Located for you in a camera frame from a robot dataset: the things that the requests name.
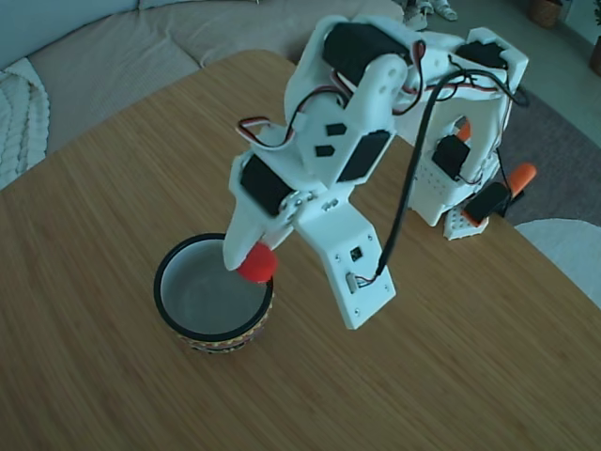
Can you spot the colourful painted ceramic cup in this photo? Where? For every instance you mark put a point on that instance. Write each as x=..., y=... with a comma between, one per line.
x=206, y=300

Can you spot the red plastic bottle cap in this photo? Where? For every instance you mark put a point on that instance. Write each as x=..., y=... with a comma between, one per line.
x=257, y=264

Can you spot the white knit blanket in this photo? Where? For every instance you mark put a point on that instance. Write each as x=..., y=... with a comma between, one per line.
x=21, y=127

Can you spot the large fabric sofa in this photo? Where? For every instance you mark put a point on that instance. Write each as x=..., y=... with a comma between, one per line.
x=117, y=70

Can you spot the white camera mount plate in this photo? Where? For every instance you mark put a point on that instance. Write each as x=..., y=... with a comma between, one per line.
x=343, y=225

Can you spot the white sneaker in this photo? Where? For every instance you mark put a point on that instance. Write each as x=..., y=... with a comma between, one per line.
x=415, y=19
x=443, y=10

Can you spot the orange black table clamp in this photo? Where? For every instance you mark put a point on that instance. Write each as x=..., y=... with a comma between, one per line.
x=523, y=175
x=465, y=131

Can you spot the white round ottoman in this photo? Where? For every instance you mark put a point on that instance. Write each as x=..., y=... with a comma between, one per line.
x=568, y=258

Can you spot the brown wicker basket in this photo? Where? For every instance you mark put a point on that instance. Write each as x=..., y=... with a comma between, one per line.
x=544, y=14

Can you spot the grey floor rug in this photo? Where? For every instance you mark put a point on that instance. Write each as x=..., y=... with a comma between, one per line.
x=563, y=141

